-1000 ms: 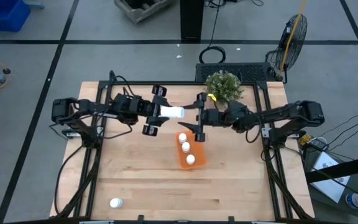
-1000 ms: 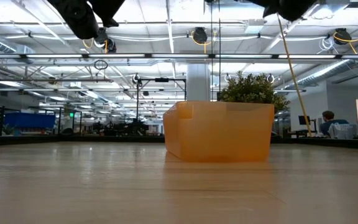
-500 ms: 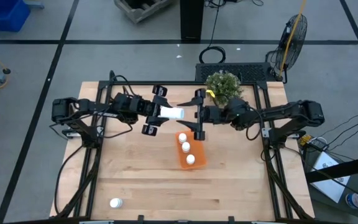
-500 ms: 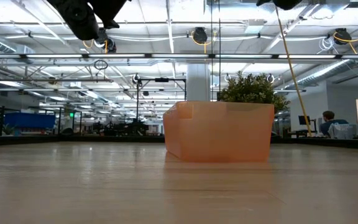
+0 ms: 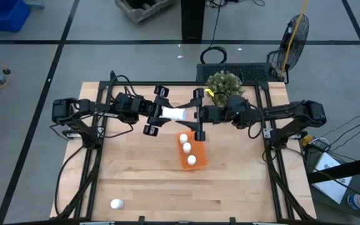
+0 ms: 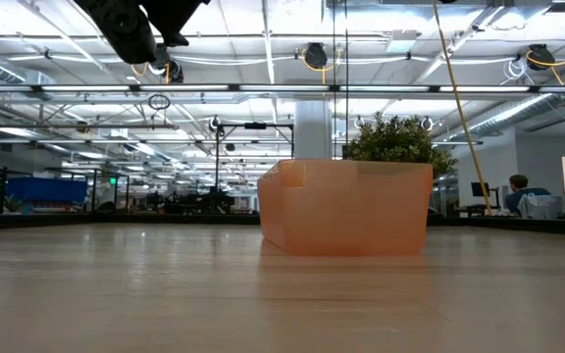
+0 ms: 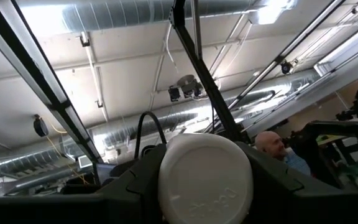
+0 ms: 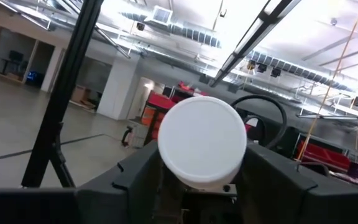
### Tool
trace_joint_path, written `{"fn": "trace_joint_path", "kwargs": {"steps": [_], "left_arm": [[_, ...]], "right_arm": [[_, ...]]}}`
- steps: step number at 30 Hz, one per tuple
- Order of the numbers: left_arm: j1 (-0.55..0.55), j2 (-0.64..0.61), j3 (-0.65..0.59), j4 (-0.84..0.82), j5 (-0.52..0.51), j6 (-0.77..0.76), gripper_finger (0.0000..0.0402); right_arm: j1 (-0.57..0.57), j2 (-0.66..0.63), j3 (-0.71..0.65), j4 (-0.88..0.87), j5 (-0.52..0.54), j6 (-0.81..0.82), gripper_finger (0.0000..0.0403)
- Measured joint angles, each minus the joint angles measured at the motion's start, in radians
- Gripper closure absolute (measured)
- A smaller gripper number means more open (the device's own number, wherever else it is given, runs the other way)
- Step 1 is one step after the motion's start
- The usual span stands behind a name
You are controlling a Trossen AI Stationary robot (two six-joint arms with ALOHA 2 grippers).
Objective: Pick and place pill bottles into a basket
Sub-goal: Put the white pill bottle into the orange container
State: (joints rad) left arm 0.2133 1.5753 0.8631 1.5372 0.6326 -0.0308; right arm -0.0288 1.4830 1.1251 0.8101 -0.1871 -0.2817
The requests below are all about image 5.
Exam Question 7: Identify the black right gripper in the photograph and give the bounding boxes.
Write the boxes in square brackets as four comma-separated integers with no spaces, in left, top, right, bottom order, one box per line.
[174,88,229,141]

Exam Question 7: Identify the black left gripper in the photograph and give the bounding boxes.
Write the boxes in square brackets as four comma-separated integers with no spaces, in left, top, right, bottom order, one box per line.
[135,85,178,138]

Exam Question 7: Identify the orange plastic basket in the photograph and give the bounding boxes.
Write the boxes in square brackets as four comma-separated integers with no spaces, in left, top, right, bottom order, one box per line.
[176,130,209,171]

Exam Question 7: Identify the green plant in black pot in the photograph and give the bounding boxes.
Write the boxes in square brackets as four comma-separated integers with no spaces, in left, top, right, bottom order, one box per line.
[205,71,245,107]

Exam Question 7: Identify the black perforated computer case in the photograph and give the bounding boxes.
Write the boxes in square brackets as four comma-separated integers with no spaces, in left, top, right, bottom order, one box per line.
[196,62,278,84]

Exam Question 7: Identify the black upright pillar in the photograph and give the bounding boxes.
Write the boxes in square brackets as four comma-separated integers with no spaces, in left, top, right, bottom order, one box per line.
[181,0,206,42]

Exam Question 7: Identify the grey wooden crate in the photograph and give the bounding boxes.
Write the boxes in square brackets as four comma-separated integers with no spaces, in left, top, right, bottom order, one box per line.
[114,0,174,24]

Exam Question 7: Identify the black floor fan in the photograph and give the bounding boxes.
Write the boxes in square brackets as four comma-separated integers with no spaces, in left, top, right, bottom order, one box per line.
[266,14,311,84]

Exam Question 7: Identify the yellow and black power box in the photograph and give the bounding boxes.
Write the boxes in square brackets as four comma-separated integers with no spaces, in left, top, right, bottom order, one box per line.
[301,134,329,153]

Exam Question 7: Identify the black metal bar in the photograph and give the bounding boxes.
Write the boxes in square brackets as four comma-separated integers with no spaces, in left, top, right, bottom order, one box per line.
[307,155,360,185]

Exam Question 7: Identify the white printed box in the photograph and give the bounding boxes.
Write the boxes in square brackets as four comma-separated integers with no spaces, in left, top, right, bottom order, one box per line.
[311,152,353,204]

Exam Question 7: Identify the blue plastic bin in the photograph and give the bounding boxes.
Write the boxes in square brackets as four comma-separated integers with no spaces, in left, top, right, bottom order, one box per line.
[0,0,31,33]

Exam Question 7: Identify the coiled black floor cable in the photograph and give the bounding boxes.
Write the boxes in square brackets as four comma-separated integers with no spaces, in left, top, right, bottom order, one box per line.
[199,0,228,65]

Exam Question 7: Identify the black diagonal frame strut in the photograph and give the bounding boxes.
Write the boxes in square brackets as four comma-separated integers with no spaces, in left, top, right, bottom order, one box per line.
[56,146,103,219]
[266,146,312,221]

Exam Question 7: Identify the yellow hanging cable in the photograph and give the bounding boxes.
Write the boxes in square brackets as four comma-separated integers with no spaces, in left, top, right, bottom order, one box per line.
[279,0,309,79]

